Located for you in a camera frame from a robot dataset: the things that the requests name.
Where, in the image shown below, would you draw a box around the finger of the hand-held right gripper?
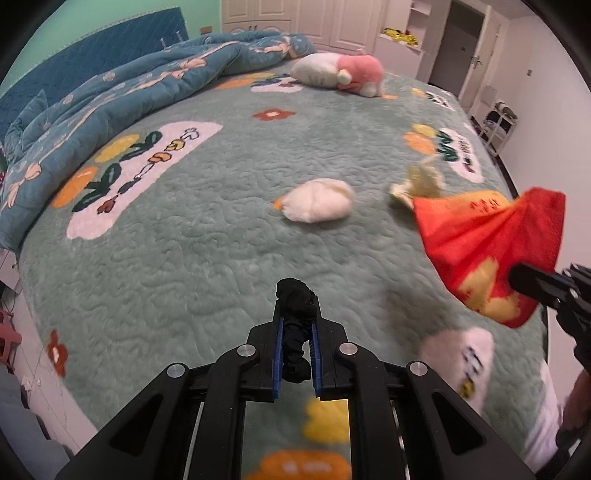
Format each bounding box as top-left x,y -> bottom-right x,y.
508,261 -> 566,308

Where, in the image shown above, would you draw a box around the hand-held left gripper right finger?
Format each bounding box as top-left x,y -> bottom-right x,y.
310,318 -> 536,480

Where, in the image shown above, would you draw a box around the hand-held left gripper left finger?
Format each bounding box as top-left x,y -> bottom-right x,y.
54,302 -> 284,480

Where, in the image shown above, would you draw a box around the black sock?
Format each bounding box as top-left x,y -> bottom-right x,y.
274,277 -> 320,384

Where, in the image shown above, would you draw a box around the red printed cloth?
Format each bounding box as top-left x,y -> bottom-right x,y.
412,187 -> 567,329

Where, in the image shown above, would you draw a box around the green printed blanket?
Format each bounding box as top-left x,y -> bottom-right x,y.
16,60 -> 551,480

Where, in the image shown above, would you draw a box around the cream crumpled cloth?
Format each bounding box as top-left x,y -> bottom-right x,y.
389,154 -> 447,206

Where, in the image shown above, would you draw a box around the white metal rack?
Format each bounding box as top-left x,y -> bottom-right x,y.
478,102 -> 519,156

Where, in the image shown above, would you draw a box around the white door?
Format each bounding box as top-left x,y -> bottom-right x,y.
457,9 -> 502,110

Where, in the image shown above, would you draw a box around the white shelf cabinet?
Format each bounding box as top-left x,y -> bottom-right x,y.
373,0 -> 446,85

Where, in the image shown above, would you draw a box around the grey cloth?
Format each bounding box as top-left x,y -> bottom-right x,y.
0,364 -> 71,480

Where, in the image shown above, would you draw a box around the red plastic stool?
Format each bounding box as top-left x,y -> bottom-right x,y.
0,309 -> 23,366

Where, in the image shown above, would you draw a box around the yellow items on cabinet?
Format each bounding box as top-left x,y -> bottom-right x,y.
381,28 -> 421,48

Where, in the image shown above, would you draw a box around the pink and white plush toy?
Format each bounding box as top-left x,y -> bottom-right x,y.
290,48 -> 385,99

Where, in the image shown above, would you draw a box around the blue printed quilt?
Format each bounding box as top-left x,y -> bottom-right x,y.
0,32 -> 319,252

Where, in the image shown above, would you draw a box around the white wardrobe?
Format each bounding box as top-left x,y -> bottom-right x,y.
221,0 -> 414,57

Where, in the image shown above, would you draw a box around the blue quilted headboard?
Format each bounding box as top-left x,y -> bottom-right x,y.
0,7 -> 189,139

